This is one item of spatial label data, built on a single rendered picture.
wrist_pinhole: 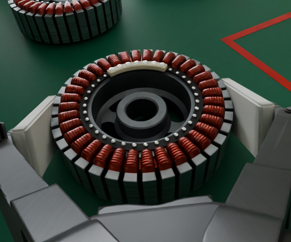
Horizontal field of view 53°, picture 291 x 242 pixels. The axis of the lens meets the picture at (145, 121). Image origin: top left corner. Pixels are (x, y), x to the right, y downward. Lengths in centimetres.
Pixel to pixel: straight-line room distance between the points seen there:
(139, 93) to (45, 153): 7
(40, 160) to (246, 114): 11
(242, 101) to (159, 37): 15
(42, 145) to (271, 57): 21
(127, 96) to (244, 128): 8
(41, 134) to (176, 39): 18
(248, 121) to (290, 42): 16
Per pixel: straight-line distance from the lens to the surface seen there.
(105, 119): 20
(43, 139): 17
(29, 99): 26
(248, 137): 16
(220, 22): 33
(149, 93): 20
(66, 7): 29
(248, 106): 16
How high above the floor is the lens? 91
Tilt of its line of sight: 48 degrees down
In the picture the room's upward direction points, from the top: 5 degrees counter-clockwise
